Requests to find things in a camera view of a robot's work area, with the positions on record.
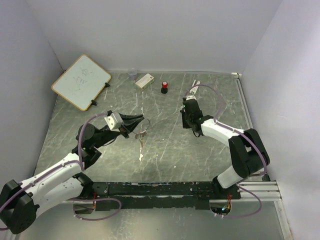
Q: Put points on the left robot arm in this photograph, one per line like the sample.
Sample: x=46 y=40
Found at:
x=22 y=202

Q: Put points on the red black stamp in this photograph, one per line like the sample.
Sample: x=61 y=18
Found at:
x=164 y=87

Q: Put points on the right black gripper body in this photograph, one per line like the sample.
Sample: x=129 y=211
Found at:
x=186 y=119

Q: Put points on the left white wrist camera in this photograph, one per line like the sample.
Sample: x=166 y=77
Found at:
x=114 y=121

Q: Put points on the green white small box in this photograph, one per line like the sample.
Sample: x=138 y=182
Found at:
x=145 y=81

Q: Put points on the clear plastic cup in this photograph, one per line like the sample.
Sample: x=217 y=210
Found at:
x=133 y=73

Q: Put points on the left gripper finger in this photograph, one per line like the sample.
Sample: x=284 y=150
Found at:
x=136 y=118
x=131 y=124

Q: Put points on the white corner bracket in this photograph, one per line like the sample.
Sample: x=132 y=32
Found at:
x=236 y=74

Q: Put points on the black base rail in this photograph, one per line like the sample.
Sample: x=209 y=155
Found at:
x=161 y=195

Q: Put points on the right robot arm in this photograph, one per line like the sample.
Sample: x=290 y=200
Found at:
x=247 y=152

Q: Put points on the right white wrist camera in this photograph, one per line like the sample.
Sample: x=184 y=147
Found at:
x=189 y=97

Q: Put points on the yellow tag key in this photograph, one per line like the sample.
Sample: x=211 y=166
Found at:
x=141 y=142

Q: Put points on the white plastic clip tool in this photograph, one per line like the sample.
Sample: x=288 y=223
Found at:
x=194 y=87

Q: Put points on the small whiteboard with yellow frame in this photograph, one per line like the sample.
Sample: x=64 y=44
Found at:
x=82 y=82

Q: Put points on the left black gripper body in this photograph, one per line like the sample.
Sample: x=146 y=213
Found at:
x=124 y=131

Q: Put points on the silver keys bunch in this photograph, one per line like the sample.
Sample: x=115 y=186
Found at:
x=140 y=135

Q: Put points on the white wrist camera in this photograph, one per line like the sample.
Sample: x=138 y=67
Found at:
x=189 y=97
x=114 y=121

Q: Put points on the metal keyring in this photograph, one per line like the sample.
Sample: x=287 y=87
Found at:
x=145 y=125

